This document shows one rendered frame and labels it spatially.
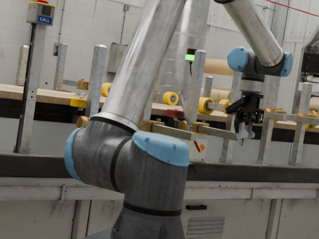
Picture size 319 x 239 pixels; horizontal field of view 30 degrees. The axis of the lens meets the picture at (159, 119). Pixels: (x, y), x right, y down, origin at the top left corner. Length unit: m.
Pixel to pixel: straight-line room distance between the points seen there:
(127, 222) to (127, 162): 0.15
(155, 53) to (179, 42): 4.74
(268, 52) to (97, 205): 1.02
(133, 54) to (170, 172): 0.38
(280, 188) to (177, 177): 1.64
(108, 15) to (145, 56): 9.10
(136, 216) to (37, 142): 0.98
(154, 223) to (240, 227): 1.82
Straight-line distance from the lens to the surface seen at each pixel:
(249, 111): 2.32
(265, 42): 2.02
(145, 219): 1.47
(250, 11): 1.88
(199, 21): 6.47
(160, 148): 1.44
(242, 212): 3.25
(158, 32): 1.68
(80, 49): 10.45
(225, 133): 2.43
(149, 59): 1.65
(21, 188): 2.17
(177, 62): 6.39
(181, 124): 2.52
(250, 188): 2.90
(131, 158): 1.48
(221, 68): 9.77
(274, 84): 2.88
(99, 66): 2.22
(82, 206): 2.55
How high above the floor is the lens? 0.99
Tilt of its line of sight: 3 degrees down
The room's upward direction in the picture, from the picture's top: 8 degrees clockwise
